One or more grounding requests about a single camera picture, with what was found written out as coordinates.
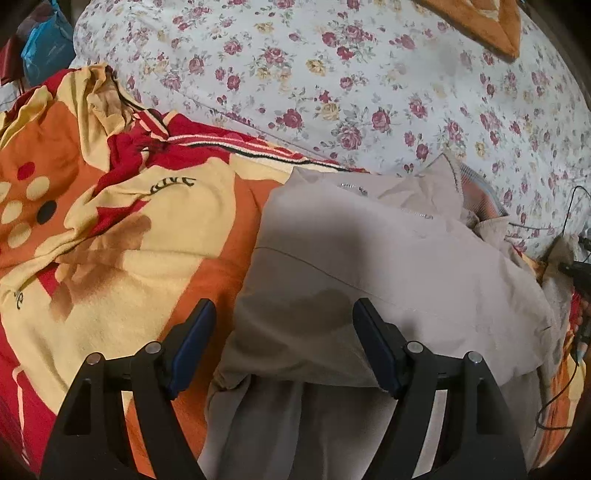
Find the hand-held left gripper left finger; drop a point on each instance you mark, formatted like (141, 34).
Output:
(193, 350)

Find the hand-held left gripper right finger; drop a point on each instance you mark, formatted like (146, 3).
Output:
(376, 350)

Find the beige garment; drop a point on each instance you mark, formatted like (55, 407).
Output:
(369, 254)

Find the orange red yellow blanket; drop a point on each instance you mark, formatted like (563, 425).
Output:
(115, 230)

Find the orange checked pillow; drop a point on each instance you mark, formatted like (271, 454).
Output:
(485, 23)

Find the floral bedsheet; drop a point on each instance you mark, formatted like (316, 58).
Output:
(323, 92)

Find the blue plastic bag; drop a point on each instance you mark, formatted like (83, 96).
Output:
(46, 46)

